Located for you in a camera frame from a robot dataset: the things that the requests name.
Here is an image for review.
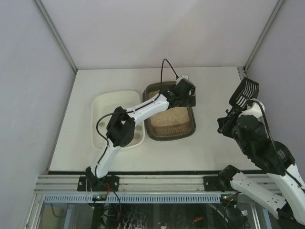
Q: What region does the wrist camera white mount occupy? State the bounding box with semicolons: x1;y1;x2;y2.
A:
244;99;265;119
176;74;189;84

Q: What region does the aluminium front frame rail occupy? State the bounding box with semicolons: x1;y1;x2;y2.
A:
33;173;294;194

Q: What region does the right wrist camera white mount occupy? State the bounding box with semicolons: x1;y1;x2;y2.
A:
244;99;265;119

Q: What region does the black slotted litter scoop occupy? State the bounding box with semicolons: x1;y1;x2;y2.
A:
225;78;259;115

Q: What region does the right side aluminium rail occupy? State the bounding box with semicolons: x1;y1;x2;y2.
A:
237;66;277;171

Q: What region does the brown translucent litter box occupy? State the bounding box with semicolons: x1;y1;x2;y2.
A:
142;81;196;141

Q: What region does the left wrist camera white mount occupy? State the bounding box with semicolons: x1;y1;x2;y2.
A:
176;74;189;84

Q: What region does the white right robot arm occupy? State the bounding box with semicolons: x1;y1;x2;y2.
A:
217;99;305;229

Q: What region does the right aluminium corner post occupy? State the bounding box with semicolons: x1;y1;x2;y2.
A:
243;0;286;72

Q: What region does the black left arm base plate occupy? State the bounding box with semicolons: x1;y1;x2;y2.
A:
77;176;120;192

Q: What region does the aluminium corner post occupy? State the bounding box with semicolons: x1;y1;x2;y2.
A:
243;0;286;72
32;0;78;74

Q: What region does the left aluminium corner post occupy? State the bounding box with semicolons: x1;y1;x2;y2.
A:
32;0;78;74

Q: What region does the slotted grey cable duct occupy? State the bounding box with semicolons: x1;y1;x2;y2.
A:
44;193;222;204

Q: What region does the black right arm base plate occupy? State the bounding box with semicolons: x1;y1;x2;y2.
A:
203;176;231;192

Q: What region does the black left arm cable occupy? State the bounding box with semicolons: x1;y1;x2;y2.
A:
94;58;179;178

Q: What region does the white plastic waste tray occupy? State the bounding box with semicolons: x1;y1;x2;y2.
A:
91;90;145;150

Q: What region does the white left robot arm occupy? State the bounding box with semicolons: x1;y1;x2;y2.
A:
85;77;196;191

